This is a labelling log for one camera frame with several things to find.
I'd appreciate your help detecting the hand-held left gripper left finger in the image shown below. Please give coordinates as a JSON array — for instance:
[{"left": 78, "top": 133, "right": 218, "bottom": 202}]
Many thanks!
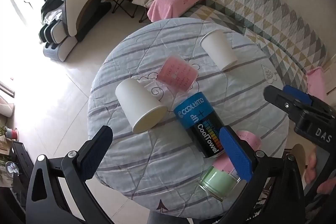
[{"left": 25, "top": 126, "right": 114, "bottom": 224}]

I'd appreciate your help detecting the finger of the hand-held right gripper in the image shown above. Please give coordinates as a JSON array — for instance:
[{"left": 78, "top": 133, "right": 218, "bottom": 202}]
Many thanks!
[
  {"left": 283, "top": 85, "right": 336, "bottom": 115},
  {"left": 264, "top": 85, "right": 303, "bottom": 122}
]

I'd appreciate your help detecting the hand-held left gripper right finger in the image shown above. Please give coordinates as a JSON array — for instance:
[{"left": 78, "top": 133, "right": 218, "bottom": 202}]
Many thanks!
[{"left": 220, "top": 126, "right": 306, "bottom": 224}]

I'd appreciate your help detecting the large white paper cup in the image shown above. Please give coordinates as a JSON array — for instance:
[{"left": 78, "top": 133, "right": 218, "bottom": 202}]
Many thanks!
[{"left": 115, "top": 78, "right": 168, "bottom": 134}]

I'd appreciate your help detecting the green and pink glass cup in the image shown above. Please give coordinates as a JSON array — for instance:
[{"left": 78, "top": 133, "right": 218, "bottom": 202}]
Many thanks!
[{"left": 198, "top": 130, "right": 262, "bottom": 201}]

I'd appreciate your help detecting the small white paper cup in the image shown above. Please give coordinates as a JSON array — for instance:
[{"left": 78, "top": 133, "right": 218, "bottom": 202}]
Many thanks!
[{"left": 200, "top": 29, "right": 238, "bottom": 71}]

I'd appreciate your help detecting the person's right hand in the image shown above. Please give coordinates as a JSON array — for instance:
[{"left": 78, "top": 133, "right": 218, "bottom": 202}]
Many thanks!
[{"left": 306, "top": 147, "right": 336, "bottom": 194}]

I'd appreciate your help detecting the small pink towel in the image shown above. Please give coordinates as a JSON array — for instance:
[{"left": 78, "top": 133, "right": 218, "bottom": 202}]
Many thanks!
[{"left": 306, "top": 66, "right": 327, "bottom": 96}]

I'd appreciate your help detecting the tan rounded chair back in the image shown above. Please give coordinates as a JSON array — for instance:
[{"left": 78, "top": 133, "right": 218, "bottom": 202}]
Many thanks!
[{"left": 285, "top": 144, "right": 307, "bottom": 170}]

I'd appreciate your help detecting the blue and black canister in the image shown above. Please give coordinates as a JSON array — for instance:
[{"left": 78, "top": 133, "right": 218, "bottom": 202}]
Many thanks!
[{"left": 174, "top": 91, "right": 227, "bottom": 159}]

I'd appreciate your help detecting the round table with striped cloth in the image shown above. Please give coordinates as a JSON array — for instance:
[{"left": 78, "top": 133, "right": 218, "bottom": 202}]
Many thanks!
[{"left": 87, "top": 18, "right": 289, "bottom": 218}]

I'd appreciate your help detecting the sofa with diamond-patterned cover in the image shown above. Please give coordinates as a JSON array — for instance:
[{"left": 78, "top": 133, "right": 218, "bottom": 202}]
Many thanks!
[{"left": 181, "top": 0, "right": 328, "bottom": 98}]

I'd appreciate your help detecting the clear glass ornament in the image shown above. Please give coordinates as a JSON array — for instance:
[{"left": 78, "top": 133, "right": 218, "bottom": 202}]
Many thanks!
[{"left": 5, "top": 161, "right": 18, "bottom": 175}]

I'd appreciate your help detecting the dark low cabinet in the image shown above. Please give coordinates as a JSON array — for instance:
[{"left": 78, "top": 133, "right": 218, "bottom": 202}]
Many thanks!
[{"left": 0, "top": 140, "right": 35, "bottom": 215}]

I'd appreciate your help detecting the large pink towel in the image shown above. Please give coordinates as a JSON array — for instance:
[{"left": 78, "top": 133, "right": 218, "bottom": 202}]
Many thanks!
[{"left": 147, "top": 0, "right": 208, "bottom": 23}]

